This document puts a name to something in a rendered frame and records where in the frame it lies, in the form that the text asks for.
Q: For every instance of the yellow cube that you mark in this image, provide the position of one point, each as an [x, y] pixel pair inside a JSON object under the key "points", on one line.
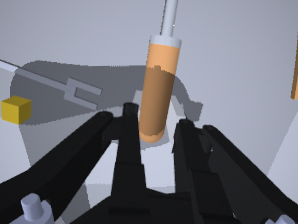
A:
{"points": [[16, 109]]}

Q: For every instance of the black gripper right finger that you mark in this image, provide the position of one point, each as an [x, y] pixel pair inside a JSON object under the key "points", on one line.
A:
{"points": [[253, 197]]}

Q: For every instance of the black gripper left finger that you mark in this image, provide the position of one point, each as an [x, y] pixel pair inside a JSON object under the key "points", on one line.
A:
{"points": [[45, 190]]}

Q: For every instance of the orange thin rod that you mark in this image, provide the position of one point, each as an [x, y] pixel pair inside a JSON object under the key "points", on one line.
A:
{"points": [[294, 93]]}

